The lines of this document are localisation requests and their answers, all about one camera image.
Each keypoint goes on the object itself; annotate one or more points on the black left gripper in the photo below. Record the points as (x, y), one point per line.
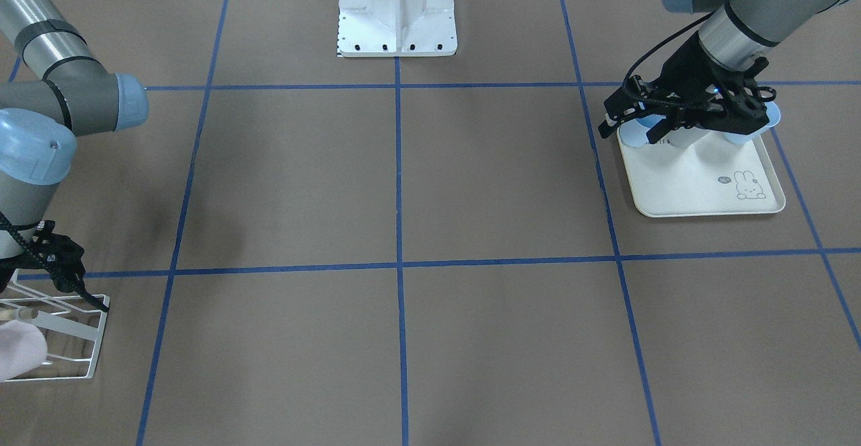
(686, 71)

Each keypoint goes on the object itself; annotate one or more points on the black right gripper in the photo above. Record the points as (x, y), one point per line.
(42, 255)

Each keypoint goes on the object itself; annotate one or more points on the pink plastic cup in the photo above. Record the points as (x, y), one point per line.
(23, 348)

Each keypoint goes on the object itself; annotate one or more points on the grey plastic cup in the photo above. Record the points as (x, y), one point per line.
(683, 137)

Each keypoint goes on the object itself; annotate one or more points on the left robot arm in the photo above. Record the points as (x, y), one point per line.
(733, 32)

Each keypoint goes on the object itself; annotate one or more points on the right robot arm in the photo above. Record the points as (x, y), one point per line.
(72, 96)

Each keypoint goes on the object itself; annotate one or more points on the cream plastic tray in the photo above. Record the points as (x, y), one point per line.
(713, 177)

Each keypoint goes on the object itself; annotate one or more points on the white wire cup rack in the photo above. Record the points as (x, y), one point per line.
(74, 331)

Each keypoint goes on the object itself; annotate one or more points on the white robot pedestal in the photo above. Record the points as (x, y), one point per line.
(396, 28)

